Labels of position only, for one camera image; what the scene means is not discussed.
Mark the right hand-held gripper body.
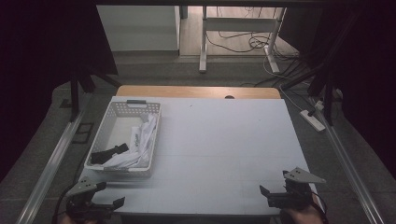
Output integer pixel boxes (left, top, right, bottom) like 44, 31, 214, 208
266, 166, 327, 210

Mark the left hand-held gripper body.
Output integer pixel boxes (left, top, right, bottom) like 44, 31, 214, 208
64, 175, 117, 222

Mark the black cloth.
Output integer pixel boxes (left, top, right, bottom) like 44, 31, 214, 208
90, 142, 130, 165

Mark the white plastic basket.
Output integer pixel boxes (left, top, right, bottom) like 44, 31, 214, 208
83, 99, 162, 179

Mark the white cloth garment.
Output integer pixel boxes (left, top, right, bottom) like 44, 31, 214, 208
102, 113, 159, 169

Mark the person's left hand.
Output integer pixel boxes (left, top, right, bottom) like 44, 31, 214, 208
60, 214, 98, 224

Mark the person's right hand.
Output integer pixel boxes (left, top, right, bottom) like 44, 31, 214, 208
279, 203, 325, 224

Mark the white power strip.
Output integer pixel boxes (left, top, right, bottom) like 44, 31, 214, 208
299, 109, 327, 133

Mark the black metal stand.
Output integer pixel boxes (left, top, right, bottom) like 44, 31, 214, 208
279, 12, 361, 127
68, 63, 123, 123

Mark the black curtain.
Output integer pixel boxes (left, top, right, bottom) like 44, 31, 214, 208
278, 0, 396, 180
0, 0, 120, 183

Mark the white cabinet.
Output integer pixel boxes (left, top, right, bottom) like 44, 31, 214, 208
96, 5, 182, 52

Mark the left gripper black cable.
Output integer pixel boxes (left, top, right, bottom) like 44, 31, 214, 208
51, 182, 78, 224

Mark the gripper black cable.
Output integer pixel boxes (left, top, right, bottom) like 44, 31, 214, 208
311, 190, 330, 224
51, 182, 78, 224

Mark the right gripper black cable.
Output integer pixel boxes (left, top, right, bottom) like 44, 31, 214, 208
311, 190, 330, 224

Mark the aluminium rail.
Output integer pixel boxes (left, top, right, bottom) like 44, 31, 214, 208
309, 97, 387, 224
16, 92, 92, 224

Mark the white floor cable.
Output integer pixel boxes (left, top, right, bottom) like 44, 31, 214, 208
262, 46, 316, 113

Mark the black floor cable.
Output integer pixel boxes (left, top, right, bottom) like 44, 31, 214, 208
205, 7, 302, 62

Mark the white desk frame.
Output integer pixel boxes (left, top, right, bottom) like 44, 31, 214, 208
199, 6, 288, 75

